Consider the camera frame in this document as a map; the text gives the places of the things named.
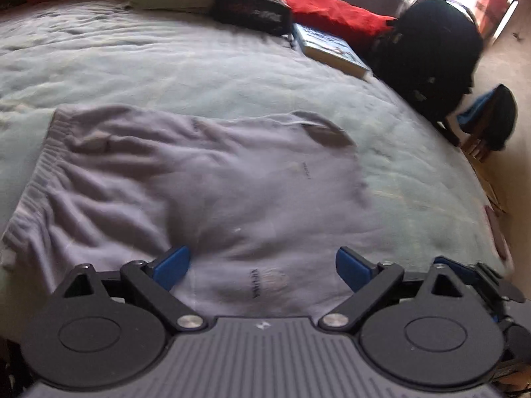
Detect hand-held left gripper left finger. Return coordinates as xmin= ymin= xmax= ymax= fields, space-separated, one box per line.
xmin=62 ymin=246 xmax=208 ymax=332

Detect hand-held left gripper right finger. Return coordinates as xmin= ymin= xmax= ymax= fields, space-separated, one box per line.
xmin=319 ymin=246 xmax=463 ymax=334

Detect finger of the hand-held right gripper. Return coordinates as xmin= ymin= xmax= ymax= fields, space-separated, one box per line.
xmin=435 ymin=257 xmax=524 ymax=304

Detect grey pants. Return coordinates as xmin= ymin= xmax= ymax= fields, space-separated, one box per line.
xmin=0 ymin=104 xmax=374 ymax=328

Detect red phone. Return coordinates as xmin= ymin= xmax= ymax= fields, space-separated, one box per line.
xmin=485 ymin=207 xmax=513 ymax=264

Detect wooden chair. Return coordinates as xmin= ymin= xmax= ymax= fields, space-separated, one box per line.
xmin=460 ymin=130 xmax=504 ymax=216

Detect blue cloth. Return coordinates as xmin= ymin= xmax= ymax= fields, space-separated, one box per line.
xmin=458 ymin=95 xmax=492 ymax=133

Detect black backpack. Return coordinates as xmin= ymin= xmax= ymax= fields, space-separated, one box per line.
xmin=369 ymin=0 xmax=485 ymax=146

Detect blue white book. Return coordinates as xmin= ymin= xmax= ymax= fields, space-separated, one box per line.
xmin=292 ymin=23 xmax=372 ymax=79

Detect red quilt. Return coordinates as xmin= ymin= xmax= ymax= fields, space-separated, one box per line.
xmin=8 ymin=0 xmax=399 ymax=50

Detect black pencil case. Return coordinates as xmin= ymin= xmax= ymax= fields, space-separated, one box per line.
xmin=212 ymin=0 xmax=293 ymax=36

